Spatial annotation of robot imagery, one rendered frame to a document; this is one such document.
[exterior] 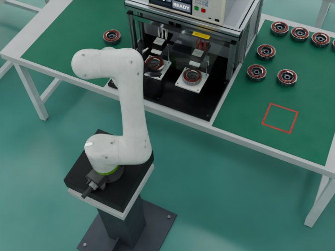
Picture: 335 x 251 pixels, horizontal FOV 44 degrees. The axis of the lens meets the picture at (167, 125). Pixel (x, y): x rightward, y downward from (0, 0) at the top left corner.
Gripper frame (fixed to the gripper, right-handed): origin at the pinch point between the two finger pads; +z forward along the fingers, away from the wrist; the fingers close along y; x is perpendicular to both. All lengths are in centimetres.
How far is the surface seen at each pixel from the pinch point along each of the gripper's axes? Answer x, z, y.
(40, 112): 115, 12, 36
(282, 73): -40, 28, -56
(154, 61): 5.2, 7.1, -0.3
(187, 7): -35.8, 0.8, 5.8
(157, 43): -5.7, 4.6, 5.2
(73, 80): 42, -16, 24
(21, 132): 135, 2, 35
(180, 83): -1.8, 0.2, -21.0
